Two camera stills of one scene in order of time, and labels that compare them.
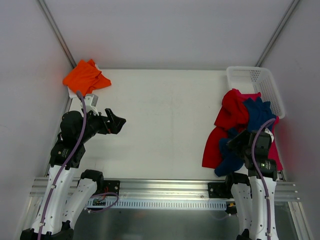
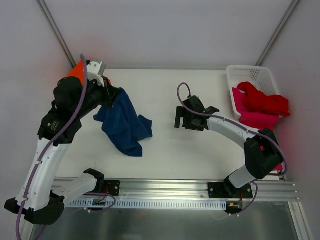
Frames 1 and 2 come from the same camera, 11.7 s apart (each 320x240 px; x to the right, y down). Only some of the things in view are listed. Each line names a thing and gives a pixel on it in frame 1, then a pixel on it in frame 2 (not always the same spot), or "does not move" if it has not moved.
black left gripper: (107, 124) -> (110, 92)
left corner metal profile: (57, 33) does not move
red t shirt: (234, 113) -> (259, 101)
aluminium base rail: (157, 189) does not move
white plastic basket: (254, 79) does not move
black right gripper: (238, 141) -> (184, 118)
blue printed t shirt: (259, 113) -> (123, 125)
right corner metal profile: (277, 32) does not move
